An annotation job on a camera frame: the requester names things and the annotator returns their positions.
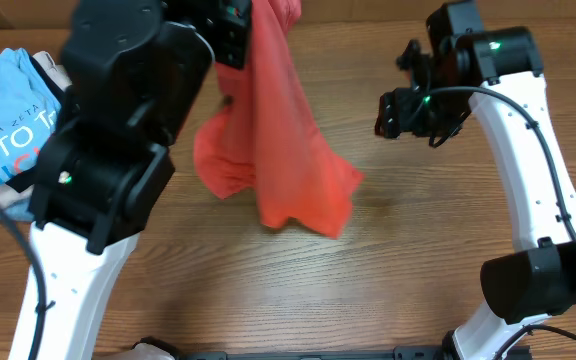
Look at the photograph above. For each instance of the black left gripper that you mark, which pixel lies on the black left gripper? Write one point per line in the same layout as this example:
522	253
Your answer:
233	28

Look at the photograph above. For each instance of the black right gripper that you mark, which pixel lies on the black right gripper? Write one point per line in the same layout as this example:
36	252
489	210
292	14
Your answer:
394	113

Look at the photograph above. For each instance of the red polo shirt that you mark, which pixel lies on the red polo shirt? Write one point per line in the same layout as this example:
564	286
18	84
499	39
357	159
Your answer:
266	138

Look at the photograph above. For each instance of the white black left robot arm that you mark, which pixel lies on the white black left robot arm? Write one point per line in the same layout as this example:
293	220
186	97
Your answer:
136	68

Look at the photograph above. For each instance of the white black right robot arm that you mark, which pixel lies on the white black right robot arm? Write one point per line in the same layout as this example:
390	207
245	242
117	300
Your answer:
498	78

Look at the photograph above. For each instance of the light blue printed t-shirt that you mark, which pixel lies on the light blue printed t-shirt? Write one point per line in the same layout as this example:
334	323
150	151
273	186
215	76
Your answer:
8	115

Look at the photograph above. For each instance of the white beige folded garment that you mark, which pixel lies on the white beige folded garment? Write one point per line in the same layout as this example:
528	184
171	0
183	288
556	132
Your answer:
53	65

